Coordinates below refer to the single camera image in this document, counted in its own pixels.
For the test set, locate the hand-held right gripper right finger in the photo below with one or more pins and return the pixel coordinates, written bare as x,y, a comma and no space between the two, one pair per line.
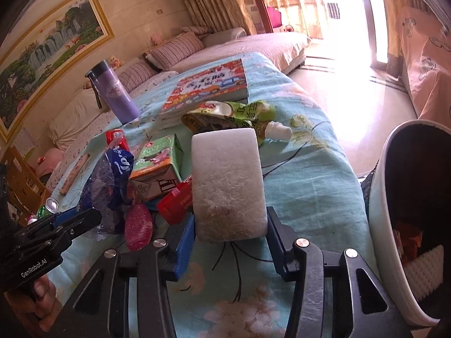
275,250

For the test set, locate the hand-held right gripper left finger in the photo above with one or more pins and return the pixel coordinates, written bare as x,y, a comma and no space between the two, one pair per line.
185,250

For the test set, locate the person's left hand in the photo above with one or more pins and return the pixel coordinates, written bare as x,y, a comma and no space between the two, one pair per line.
40,294

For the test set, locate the green pouch with white cap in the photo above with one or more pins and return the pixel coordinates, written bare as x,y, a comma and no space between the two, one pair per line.
229,114

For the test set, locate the wooden chair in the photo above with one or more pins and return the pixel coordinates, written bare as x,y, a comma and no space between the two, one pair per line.
21,183

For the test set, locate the dark striped towel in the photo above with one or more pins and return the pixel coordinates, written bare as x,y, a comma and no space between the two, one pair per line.
333,10

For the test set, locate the pink mesh pouch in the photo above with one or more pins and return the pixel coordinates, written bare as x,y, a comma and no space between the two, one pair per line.
138,225

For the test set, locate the wooden board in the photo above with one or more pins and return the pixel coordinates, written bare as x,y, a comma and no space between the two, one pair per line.
74,174

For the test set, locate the wooden door frame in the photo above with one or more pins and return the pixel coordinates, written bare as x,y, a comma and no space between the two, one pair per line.
260,3

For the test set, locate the colourful cover book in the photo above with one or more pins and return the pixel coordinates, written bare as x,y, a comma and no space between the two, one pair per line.
208,84

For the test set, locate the pink plush toy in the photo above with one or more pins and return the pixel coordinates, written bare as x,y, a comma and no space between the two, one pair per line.
156,39

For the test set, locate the beige teddy bear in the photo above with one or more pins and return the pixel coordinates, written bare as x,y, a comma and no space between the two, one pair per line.
115,61

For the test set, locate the patterned beige curtain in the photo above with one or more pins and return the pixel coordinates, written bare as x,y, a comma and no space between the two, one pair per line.
211,0
394,24

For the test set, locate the blue plastic bag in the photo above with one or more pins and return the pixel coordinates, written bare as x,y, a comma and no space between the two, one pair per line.
109,183

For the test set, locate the green juice carton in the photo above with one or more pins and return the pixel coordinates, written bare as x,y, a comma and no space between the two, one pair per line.
155,158

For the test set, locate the pink box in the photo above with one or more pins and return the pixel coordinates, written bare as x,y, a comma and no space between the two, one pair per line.
273,17

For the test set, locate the white cushion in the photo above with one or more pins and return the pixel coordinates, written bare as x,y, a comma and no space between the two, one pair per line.
77,119

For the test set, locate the orange wrapper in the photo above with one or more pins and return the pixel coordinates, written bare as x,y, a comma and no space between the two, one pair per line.
408,239

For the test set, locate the framed landscape painting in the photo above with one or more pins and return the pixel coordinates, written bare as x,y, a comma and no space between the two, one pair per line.
45,52

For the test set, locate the sheer yellow curtain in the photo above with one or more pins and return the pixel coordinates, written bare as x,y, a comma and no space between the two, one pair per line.
296,0

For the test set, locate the striped pillow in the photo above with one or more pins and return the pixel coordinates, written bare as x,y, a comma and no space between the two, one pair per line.
195,31
139,74
176,51

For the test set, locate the light blue floral tablecloth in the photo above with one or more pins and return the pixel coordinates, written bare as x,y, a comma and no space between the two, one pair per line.
317,169

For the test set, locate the small spotted plush toy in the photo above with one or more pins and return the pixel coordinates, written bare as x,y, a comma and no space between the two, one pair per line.
87,83

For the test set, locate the red and white wrapper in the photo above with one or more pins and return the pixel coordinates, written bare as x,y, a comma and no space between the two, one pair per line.
116,139

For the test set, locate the crushed green can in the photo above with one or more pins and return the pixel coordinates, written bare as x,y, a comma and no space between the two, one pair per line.
49,207

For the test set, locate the grey sofa armrest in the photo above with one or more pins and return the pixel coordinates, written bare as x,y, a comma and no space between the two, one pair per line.
225,35

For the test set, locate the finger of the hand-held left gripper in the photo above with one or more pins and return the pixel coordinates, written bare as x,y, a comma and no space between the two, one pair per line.
67,215
79,223

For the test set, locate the armchair with heart-print cover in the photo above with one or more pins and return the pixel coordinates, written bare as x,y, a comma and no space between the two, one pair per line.
430,70

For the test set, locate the white trash bin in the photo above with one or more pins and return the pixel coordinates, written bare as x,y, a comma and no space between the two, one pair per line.
376,211

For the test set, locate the white foam block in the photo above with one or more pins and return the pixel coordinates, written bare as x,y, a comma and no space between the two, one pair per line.
225,183

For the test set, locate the pink cushion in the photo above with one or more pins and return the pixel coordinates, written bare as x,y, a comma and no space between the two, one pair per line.
49,162

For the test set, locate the white ridged foam piece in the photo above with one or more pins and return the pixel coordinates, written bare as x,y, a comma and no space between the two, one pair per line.
426,274

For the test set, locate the red packet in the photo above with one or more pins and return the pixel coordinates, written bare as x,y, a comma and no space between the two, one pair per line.
174,200

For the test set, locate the crushed red can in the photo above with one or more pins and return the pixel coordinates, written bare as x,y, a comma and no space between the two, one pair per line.
32,220

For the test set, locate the purple thermos bottle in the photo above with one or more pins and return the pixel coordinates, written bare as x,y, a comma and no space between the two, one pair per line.
118,95

